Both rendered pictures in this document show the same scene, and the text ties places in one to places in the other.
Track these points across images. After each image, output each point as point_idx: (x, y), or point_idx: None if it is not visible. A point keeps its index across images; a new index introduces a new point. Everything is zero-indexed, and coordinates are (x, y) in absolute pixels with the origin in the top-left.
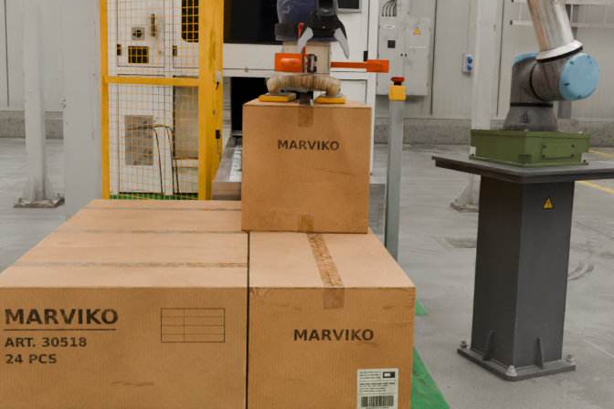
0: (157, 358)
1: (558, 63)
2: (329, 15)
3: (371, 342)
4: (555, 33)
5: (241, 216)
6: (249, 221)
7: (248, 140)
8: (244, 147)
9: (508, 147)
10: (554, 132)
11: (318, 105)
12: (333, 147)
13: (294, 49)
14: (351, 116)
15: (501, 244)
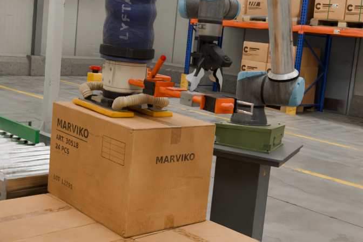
0: None
1: (290, 83)
2: (230, 62)
3: None
4: (289, 64)
5: (126, 226)
6: (131, 228)
7: (136, 159)
8: (132, 166)
9: (254, 139)
10: (277, 127)
11: (180, 125)
12: (191, 158)
13: (127, 69)
14: (203, 132)
15: (236, 203)
